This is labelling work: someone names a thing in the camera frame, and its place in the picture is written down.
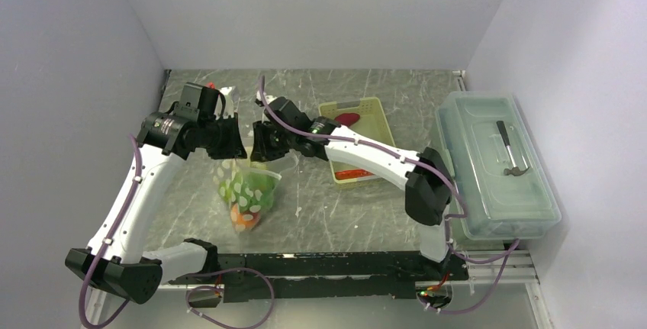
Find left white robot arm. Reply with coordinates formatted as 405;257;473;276
65;82;247;304

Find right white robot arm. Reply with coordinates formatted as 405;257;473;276
250;92;453;279

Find green perforated plastic basket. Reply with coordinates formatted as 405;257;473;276
318;97;395;189

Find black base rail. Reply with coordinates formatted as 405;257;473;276
171;251;469;303

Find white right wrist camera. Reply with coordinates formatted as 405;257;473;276
255;90;276;107

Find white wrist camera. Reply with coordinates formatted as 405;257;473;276
207;82;240;118
255;90;276;107

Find orange peach toy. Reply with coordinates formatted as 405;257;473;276
230;204;261;232

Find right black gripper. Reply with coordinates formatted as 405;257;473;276
250;120;296;163

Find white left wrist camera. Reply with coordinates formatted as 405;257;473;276
207;82;240;118

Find black handled hammer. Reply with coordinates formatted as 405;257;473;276
496;121;529;177

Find clear plastic storage box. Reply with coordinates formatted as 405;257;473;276
434;92;562;241

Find dark red sweet potato toy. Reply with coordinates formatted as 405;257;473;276
334;112;361;127

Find clear polka dot zip bag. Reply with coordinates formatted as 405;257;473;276
214;159;282;233

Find green cabbage toy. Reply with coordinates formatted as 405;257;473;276
214;160;282;213

